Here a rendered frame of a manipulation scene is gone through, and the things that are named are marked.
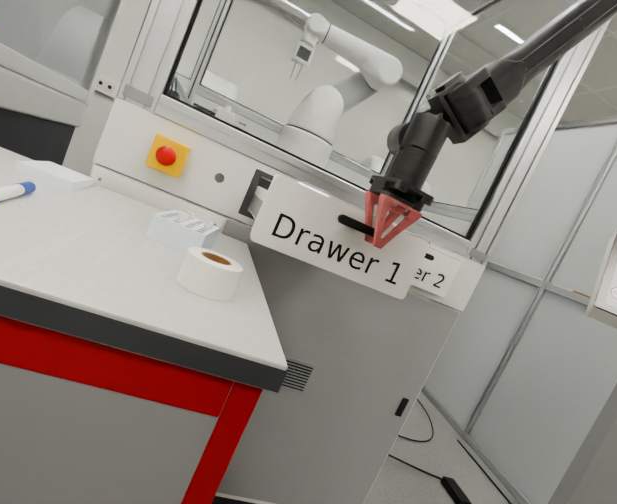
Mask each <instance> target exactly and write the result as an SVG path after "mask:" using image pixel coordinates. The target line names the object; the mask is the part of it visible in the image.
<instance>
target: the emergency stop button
mask: <svg viewBox="0 0 617 504"><path fill-rule="evenodd" d="M156 159H157V161H158V162H159V163H160V164H161V165H164V166H170V165H172V164H174V162H175V161H176V152H175V151H174V150H173V149H172V148H171V147H169V146H161V147H159V148H158V149H157V151H156Z"/></svg>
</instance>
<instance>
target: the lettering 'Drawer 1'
mask: <svg viewBox="0 0 617 504"><path fill-rule="evenodd" d="M282 217H285V218H287V219H289V220H290V221H291V222H292V229H291V231H290V233H289V234H288V235H286V236H281V235H278V234H276V231H277V229H278V226H279V224H280V222H281V219H282ZM294 230H295V221H294V220H293V219H292V218H291V217H289V216H287V215H285V214H282V213H281V214H280V216H279V218H278V221H277V223H276V225H275V227H274V230H273V232H272V234H271V235H274V236H276V237H279V238H283V239H286V238H289V237H290V236H291V235H292V234H293V232H294ZM303 233H309V234H310V231H308V230H305V231H304V229H303V228H301V231H300V233H299V235H298V237H297V240H296V242H295V244H296V245H297V244H298V242H299V240H300V238H301V236H302V234H303ZM313 237H319V238H320V239H321V243H320V242H317V241H310V242H309V244H308V249H309V250H310V251H312V252H316V251H317V253H318V254H319V253H320V251H321V249H322V247H323V244H324V238H323V237H322V236H320V235H317V234H314V235H313ZM312 243H316V244H319V245H320V246H319V248H318V249H316V250H313V249H311V244H312ZM332 245H333V241H330V246H329V252H328V258H331V257H332V256H333V255H334V253H335V252H336V251H337V250H338V248H339V251H338V256H337V261H338V262H340V261H341V260H342V259H343V257H344V256H345V255H346V253H347V252H348V251H349V250H350V248H347V249H346V250H345V252H344V253H343V254H342V256H341V257H340V253H341V248H342V245H340V244H339V245H338V246H337V247H336V248H335V250H334V251H333V252H332V253H331V250H332ZM357 254H359V255H361V256H362V261H361V260H359V259H356V258H354V256H355V255H357ZM352 259H353V260H355V261H358V262H360V263H364V260H365V257H364V255H363V254H362V253H360V252H355V253H353V254H352V255H351V257H350V259H349V264H350V266H351V267H352V268H354V269H358V270H360V268H361V267H355V266H353V265H352ZM373 259H374V258H371V259H370V261H369V263H368V265H367V267H366V270H365V273H367V271H368V269H369V267H370V265H371V264H372V263H373V262H378V263H379V260H376V259H375V260H373ZM392 265H397V266H396V268H395V270H394V272H393V275H392V277H391V279H390V280H388V279H385V281H387V282H389V283H392V284H394V285H395V284H396V282H393V279H394V277H395V275H396V273H397V270H398V268H399V266H400V264H399V263H395V262H393V264H392Z"/></svg>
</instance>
